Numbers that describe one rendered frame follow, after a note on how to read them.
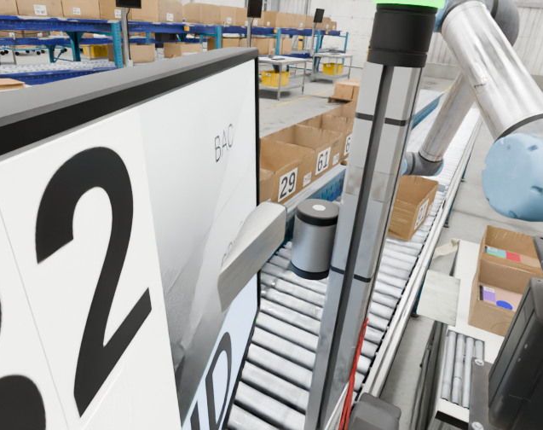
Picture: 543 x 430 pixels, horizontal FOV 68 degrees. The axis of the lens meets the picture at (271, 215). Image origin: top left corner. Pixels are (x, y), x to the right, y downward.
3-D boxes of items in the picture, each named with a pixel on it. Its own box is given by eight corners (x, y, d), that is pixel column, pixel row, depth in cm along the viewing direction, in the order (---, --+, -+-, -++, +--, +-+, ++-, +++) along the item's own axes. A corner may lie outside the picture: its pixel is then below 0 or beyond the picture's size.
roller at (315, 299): (389, 333, 123) (395, 319, 126) (246, 276, 144) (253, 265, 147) (389, 340, 127) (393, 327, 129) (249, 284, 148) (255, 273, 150)
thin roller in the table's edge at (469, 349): (471, 409, 99) (474, 338, 122) (462, 405, 100) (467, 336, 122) (469, 414, 100) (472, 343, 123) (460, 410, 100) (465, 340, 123)
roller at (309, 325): (377, 367, 114) (382, 351, 113) (225, 301, 135) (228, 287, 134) (379, 362, 118) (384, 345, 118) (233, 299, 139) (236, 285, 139)
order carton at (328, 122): (339, 163, 223) (344, 133, 215) (292, 152, 235) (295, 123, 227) (361, 148, 254) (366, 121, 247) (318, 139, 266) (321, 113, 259)
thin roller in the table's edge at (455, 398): (460, 404, 100) (465, 335, 123) (452, 401, 100) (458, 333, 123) (458, 409, 101) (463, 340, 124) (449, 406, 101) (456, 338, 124)
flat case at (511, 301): (520, 299, 141) (521, 295, 140) (526, 333, 125) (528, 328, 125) (477, 287, 146) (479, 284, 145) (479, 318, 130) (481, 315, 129)
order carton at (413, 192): (408, 241, 174) (418, 206, 167) (346, 220, 188) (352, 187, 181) (431, 212, 204) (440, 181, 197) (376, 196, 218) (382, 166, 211)
